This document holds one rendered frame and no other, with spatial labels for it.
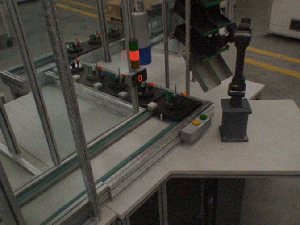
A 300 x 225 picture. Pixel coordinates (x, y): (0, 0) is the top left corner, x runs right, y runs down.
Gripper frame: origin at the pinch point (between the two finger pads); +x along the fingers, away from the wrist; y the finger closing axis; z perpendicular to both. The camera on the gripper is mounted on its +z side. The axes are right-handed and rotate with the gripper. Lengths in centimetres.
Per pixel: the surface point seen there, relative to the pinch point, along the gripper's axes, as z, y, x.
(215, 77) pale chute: -23.2, 6.4, 6.3
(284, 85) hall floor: -104, -204, 95
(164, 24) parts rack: 16.0, 26.1, 22.1
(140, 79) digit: -8, 61, 10
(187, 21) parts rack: 15.4, 22.9, 4.9
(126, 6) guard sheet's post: 31, 63, 3
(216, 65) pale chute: -18.6, -4.3, 13.8
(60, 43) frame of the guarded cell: 24, 118, -43
